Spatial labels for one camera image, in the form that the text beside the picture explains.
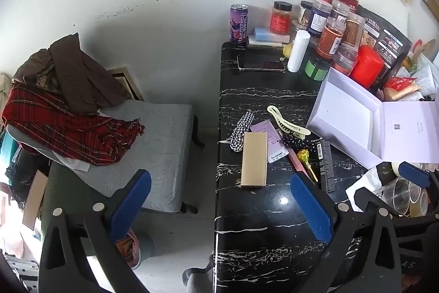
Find red spice jar black lid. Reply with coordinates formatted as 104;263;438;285
270;1;293;36

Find copper tinted clear jar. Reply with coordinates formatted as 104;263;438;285
343;12;365;47

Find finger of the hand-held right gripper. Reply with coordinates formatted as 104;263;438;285
398;161;439;191
353;188;439;239

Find black snack pouch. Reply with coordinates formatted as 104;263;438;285
357;5;413;89

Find dark blue clear-lid jar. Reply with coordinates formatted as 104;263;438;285
307;0;333;38

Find gold cardboard box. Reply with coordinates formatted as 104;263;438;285
241;132;268;188

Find smartphone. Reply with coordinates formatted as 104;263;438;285
237;54;286;71

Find orange powder jar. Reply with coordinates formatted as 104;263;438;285
316;17;345;59

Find short clear jar orange label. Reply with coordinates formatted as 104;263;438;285
332;43;359;76

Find checkered fabric hair clip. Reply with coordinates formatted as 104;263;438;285
230;110;256;152

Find white tissue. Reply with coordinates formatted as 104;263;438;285
346;168;384;212

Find purple drink can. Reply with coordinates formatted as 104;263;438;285
230;4;249;48

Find green jar black lid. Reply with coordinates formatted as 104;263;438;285
305;51;332;81

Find crumpled paper pile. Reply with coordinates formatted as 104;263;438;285
408;58;439;99

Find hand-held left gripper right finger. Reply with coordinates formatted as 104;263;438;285
290;173;402;293

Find pink shoe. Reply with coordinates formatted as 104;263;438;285
115;228;156;270

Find red snack pouch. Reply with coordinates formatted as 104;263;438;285
339;0;359;14

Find nut jar black lid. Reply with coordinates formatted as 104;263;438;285
298;1;314;30

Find purple box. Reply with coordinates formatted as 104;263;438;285
252;119;288;163

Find brown garment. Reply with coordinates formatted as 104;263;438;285
49;33;130;115

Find blue and white box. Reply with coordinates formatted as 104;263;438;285
254;27;292;44

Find cream hair claw clip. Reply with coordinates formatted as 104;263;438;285
268;105;311;139

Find clear tape rolls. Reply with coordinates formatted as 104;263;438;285
381;176;411;217

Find white hinged gift box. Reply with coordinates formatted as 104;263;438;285
306;67;439;169

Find brown tape roll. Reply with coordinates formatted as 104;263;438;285
408;181;430;218

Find cream framed picture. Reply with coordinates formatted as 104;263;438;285
106;65;145;102

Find yellow lollipop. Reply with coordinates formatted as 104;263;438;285
297;149;319;182

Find red packet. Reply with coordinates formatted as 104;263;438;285
384;76;417;90

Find cardboard piece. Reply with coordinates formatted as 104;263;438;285
22;170;49;231

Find black polka dot hair clip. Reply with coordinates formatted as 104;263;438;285
279;133;321;151

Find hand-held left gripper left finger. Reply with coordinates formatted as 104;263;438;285
38;169;152;293

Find teal cloth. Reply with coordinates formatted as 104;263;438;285
0;133;20;174

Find white cylinder bottle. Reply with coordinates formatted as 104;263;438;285
287;30;311;73

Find grey-brown garment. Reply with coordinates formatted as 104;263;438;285
12;49;57;89

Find red plaid scarf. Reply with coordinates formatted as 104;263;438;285
2;86;145;166

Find brown paper packet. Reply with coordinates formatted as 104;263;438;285
383;85;421;102

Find long black cosmetic box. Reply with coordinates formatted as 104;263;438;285
316;141;336;193

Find grey cushioned chair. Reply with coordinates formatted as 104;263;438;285
51;100;201;214

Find red canister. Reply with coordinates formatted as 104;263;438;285
350;45;384;89

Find woven round coaster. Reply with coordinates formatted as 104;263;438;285
412;38;439;61

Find white tape roll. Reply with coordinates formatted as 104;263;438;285
390;161;426;177

